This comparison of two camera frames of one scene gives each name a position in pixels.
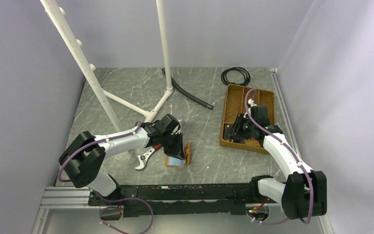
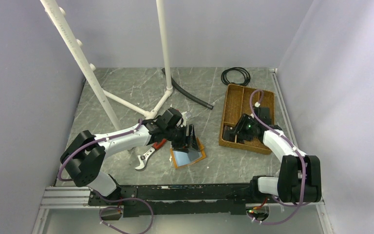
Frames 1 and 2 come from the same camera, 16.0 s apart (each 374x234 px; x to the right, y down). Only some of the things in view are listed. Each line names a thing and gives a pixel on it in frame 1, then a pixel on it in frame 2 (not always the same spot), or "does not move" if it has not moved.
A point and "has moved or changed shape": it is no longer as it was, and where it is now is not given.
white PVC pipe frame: (57, 15) does not move
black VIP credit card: (228, 132) has moved or changed shape
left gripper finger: (179, 146) to (195, 144)
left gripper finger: (172, 148) to (188, 137)
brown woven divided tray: (234, 103) does not move
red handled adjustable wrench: (143, 159) does not move
